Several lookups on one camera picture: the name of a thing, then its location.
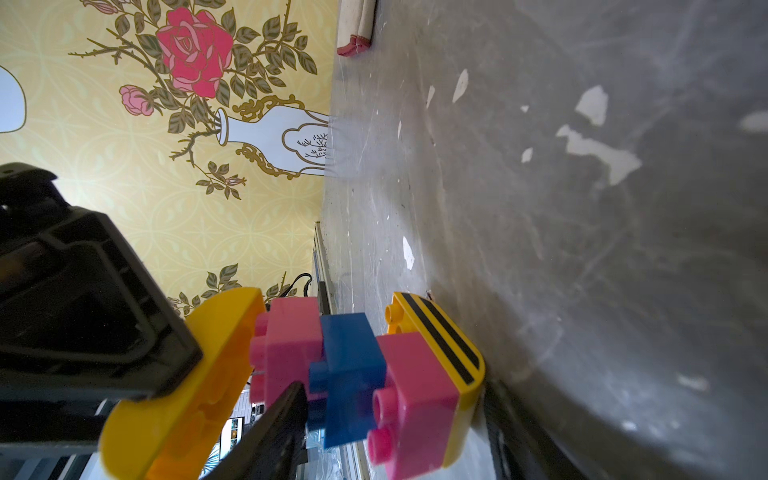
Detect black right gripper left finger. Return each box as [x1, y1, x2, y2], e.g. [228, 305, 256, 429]
[204, 381, 308, 480]

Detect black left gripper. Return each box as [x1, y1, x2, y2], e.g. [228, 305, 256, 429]
[1, 163, 203, 458]

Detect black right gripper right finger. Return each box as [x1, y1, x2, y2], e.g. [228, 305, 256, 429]
[483, 380, 585, 480]

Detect pink lego brick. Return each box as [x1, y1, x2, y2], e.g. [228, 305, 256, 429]
[367, 332, 458, 480]
[249, 297, 324, 408]

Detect yellow striped lego brick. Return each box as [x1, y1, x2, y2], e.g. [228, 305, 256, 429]
[383, 292, 486, 469]

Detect blue lego brick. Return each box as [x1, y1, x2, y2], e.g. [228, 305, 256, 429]
[307, 313, 387, 449]

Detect beige work glove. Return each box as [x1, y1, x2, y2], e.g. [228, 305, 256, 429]
[336, 0, 377, 57]

